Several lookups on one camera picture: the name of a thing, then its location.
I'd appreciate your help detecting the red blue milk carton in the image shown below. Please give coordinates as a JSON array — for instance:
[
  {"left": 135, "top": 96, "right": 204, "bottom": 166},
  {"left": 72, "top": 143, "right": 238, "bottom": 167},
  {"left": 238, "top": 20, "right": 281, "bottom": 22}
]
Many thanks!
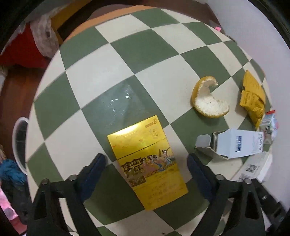
[{"left": 259, "top": 110, "right": 279, "bottom": 145}]

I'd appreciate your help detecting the yellow snack wrapper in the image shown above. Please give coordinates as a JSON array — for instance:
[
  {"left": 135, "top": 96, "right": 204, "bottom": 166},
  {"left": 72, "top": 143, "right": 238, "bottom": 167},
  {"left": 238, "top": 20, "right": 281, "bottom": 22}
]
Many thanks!
[{"left": 239, "top": 70, "right": 266, "bottom": 129}]

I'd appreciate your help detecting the gold cigarette box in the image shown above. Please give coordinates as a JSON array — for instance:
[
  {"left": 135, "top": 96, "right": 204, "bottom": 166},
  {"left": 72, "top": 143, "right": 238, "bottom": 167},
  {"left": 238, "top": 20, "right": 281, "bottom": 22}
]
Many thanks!
[{"left": 107, "top": 115, "right": 188, "bottom": 210}]

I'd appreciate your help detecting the white trash bin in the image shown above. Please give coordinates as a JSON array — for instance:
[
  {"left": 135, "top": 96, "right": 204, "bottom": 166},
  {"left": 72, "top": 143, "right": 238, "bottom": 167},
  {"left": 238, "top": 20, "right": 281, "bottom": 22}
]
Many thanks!
[{"left": 12, "top": 117, "right": 28, "bottom": 175}]

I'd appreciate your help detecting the white barcode box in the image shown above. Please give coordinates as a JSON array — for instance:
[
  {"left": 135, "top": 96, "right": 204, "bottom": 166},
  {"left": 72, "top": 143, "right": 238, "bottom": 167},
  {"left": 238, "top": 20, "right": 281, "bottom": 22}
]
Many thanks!
[{"left": 231, "top": 151, "right": 273, "bottom": 183}]

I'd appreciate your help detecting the green white checkered tablecloth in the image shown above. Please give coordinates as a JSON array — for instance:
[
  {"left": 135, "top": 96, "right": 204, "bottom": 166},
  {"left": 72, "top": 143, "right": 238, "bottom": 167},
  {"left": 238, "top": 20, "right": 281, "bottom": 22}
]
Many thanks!
[{"left": 26, "top": 8, "right": 269, "bottom": 235}]

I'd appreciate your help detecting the yellow pomelo peel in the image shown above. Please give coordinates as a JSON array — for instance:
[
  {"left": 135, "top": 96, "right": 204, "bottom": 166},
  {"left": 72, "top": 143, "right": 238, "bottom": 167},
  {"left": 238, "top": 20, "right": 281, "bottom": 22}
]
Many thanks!
[{"left": 191, "top": 76, "right": 229, "bottom": 119}]

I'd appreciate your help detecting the blue jacket pile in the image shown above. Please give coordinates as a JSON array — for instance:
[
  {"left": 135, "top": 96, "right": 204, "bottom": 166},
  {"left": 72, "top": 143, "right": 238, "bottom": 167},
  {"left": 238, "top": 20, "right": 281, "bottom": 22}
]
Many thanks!
[{"left": 0, "top": 159, "right": 27, "bottom": 186}]

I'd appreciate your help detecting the white blue carton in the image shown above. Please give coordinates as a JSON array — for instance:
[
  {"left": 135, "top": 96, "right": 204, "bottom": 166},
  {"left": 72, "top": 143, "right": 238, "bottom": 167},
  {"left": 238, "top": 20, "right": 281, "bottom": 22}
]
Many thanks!
[{"left": 195, "top": 129, "right": 264, "bottom": 160}]

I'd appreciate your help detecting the red bed sheet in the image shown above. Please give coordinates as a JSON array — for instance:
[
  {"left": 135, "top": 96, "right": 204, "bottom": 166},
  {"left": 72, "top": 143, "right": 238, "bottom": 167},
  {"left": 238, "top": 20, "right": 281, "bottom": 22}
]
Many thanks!
[{"left": 1, "top": 23, "right": 49, "bottom": 68}]

